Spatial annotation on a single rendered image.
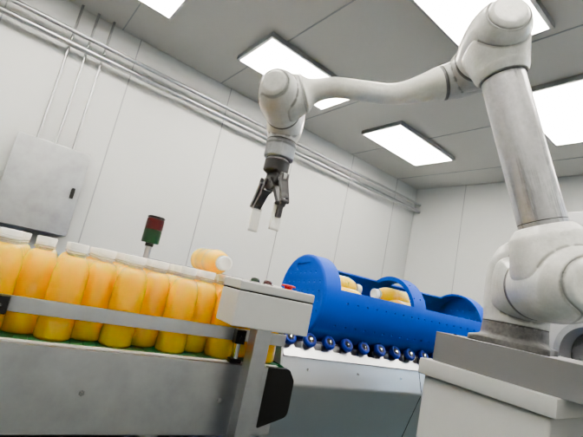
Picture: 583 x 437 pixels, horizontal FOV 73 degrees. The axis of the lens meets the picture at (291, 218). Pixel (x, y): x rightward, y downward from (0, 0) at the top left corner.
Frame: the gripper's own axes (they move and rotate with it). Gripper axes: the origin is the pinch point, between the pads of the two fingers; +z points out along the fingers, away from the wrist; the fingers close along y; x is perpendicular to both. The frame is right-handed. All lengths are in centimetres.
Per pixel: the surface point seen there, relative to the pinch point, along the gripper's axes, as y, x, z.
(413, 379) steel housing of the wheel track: 0, -72, 38
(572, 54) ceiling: 47, -258, -214
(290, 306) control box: -21.1, -1.3, 19.6
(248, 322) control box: -21.1, 8.4, 24.7
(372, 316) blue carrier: -1.3, -45.9, 18.6
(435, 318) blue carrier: -1, -77, 15
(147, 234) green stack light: 46, 22, 7
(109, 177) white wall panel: 342, 21, -59
